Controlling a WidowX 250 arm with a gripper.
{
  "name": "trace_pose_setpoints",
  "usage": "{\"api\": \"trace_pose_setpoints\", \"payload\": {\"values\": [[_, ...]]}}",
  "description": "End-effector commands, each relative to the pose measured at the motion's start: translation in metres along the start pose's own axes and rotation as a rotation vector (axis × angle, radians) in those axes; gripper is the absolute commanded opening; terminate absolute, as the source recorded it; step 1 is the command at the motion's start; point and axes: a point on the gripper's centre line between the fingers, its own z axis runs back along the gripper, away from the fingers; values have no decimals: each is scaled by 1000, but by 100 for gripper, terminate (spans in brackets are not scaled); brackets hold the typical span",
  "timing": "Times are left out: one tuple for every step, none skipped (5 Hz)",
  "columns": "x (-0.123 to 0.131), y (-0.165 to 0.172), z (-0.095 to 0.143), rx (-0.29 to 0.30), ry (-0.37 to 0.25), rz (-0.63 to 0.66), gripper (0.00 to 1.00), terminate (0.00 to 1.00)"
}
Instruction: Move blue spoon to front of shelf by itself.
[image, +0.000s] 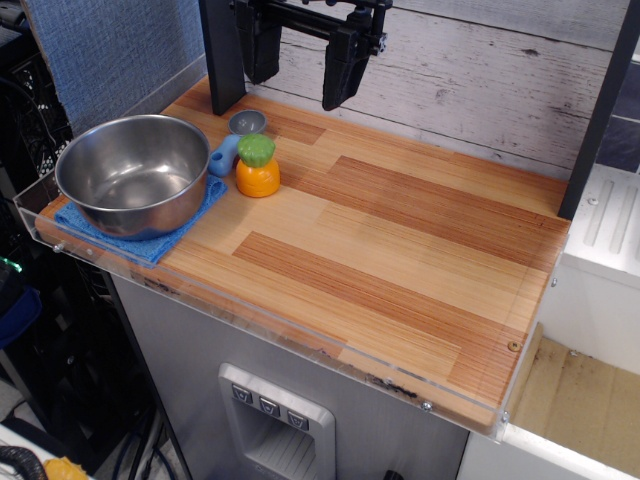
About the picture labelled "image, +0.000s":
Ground black right post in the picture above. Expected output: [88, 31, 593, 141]
[557, 0, 639, 220]

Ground clear acrylic edge guard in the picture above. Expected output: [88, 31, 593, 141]
[15, 157, 568, 437]

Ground blue fabric panel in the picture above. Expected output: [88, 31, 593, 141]
[22, 0, 207, 135]

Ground stainless steel bowl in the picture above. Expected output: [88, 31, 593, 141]
[55, 114, 209, 240]

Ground grey toy fridge cabinet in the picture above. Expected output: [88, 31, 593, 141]
[115, 278, 468, 479]

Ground white toy sink unit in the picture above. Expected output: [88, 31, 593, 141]
[459, 165, 639, 479]

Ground blue cloth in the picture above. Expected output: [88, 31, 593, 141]
[54, 176, 228, 266]

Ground blue handled grey spoon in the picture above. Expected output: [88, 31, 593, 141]
[208, 110, 267, 178]

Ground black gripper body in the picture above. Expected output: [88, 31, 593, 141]
[230, 1, 388, 55]

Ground orange toy carrot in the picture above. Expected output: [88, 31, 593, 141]
[236, 134, 280, 198]

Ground silver dispenser panel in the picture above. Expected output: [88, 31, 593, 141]
[218, 363, 337, 479]

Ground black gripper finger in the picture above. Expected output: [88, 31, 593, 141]
[235, 4, 282, 84]
[322, 29, 370, 111]

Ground yellow object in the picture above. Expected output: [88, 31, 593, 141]
[43, 457, 89, 480]

